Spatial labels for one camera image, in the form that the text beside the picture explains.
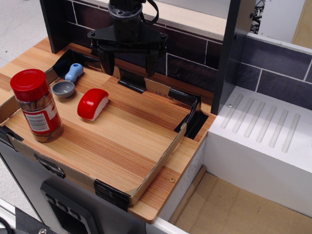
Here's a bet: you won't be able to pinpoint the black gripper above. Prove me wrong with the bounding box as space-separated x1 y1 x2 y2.
87 6 168 77

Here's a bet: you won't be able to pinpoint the red-capped spice bottle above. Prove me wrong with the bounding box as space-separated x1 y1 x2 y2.
10 69 64 143

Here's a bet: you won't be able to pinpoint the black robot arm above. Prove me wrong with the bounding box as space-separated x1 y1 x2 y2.
87 0 168 77

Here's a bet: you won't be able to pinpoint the cardboard fence with black tape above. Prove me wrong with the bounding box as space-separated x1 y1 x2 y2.
0 48 209 212

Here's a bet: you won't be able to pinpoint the red and white toy sushi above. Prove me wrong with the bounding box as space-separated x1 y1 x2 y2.
77 88 109 121

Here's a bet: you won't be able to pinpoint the grey and blue measuring spoon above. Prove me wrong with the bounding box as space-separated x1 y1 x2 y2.
52 63 84 98

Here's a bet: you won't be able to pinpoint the white drainboard sink unit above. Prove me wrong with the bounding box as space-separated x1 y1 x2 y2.
204 34 312 216

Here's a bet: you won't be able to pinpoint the black base bottom left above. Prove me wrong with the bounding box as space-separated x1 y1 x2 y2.
0 207 56 234

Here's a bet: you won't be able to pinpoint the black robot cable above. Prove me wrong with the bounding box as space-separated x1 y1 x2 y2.
140 0 159 25

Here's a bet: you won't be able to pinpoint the dark vertical post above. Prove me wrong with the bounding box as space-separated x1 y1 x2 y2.
211 0 255 115

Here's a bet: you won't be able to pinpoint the tangled cables behind post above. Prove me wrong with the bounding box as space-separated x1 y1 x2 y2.
250 0 265 35

